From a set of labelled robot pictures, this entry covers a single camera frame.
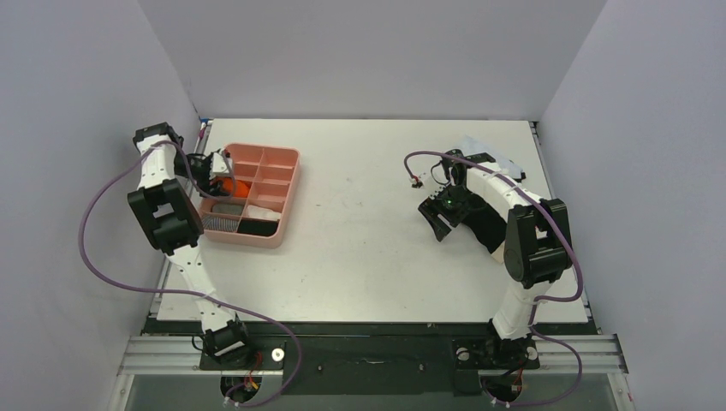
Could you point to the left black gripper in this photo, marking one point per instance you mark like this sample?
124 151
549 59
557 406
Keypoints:
212 189

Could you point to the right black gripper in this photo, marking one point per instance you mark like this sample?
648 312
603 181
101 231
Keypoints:
441 213

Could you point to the orange underwear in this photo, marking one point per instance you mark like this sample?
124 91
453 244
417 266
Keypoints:
234 188

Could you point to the black underwear beige waistband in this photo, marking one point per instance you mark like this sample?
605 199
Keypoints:
489 228

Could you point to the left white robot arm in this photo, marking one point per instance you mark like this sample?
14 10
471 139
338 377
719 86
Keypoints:
174 227

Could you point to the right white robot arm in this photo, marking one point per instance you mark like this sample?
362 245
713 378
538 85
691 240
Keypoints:
525 232

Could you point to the grey striped rolled underwear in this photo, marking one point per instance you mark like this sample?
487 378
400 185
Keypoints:
221 224

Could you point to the white rolled underwear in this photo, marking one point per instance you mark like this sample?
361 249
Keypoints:
262 213

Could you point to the light blue underwear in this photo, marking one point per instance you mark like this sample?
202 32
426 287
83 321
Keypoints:
470 146

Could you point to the black rolled underwear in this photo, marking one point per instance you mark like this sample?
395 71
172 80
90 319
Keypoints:
256 227

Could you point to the pink divided storage tray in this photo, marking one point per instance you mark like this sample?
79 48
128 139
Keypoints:
273 173

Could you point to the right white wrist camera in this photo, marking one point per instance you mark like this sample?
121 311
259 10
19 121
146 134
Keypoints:
421 181

